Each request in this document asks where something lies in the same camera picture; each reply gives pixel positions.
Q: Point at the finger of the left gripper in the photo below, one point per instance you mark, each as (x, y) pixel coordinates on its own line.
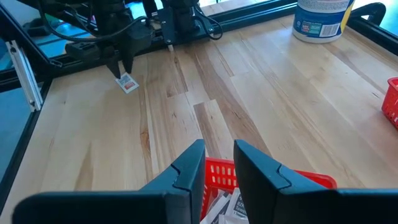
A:
(128, 64)
(114, 67)

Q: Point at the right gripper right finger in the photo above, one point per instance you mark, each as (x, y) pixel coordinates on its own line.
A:
(311, 207)

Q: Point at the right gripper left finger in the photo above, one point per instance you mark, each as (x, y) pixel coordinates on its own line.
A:
(109, 208)

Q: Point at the white packet red print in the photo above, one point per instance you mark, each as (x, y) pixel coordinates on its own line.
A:
(128, 84)

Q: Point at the white packet black print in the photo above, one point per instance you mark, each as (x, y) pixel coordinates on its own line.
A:
(217, 210)
(238, 203)

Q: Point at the red plastic basket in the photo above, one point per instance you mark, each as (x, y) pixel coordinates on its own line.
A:
(217, 174)
(391, 105)

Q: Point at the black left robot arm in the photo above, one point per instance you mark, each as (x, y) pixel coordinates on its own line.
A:
(105, 7)

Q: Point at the white wipes canister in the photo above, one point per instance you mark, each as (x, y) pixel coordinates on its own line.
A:
(320, 21)

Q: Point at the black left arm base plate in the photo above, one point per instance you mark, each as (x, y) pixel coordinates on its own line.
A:
(168, 31)

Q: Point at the silver aluminium bracket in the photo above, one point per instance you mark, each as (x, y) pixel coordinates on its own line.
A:
(26, 77)

